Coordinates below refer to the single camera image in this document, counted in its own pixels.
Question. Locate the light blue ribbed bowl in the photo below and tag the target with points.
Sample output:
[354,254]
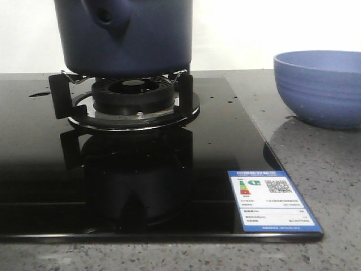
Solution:
[322,87]

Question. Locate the blue white energy label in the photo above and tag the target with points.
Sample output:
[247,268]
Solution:
[268,202]

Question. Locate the black round gas burner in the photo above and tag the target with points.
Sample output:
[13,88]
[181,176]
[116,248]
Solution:
[128,97]

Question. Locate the black glass gas stove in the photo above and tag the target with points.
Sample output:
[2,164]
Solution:
[59,184]

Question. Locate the dark blue cooking pot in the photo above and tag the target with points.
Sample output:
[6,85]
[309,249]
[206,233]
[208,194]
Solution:
[125,38]

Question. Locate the black metal pot support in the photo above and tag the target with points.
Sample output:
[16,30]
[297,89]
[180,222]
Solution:
[81,113]

